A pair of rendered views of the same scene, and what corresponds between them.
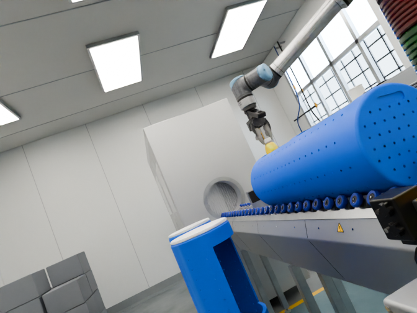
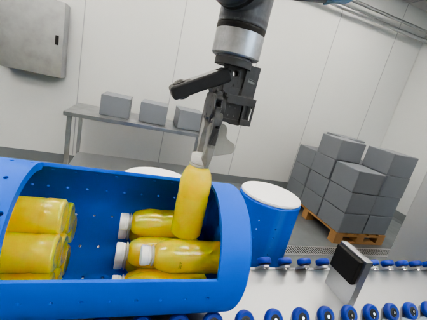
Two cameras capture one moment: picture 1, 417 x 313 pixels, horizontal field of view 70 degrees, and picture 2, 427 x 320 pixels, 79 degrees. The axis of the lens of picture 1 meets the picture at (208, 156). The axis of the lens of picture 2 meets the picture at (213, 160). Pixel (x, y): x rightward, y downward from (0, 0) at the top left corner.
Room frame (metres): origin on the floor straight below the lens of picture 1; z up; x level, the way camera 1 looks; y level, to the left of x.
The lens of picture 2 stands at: (1.51, -0.83, 1.44)
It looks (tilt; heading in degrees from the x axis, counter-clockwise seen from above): 15 degrees down; 85
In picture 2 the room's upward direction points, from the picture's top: 13 degrees clockwise
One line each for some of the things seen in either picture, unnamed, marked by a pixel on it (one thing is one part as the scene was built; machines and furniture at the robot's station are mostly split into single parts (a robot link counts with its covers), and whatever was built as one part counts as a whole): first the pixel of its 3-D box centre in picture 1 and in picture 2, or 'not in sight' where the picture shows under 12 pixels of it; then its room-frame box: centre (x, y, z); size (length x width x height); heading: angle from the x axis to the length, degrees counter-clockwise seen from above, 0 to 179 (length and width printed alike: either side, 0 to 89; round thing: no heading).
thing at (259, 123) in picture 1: (254, 118); (230, 93); (1.56, -0.30, 1.43); 0.09 x 0.08 x 0.12; 14
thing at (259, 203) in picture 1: (257, 200); (344, 273); (2.03, -0.18, 1.00); 0.10 x 0.04 x 0.15; 104
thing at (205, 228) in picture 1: (198, 230); (157, 180); (1.39, 0.18, 1.03); 0.28 x 0.28 x 0.01
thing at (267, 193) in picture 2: (188, 227); (271, 193); (1.90, 0.29, 1.03); 0.28 x 0.28 x 0.01
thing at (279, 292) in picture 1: (272, 276); not in sight; (2.72, -0.08, 0.31); 0.06 x 0.06 x 0.63; 14
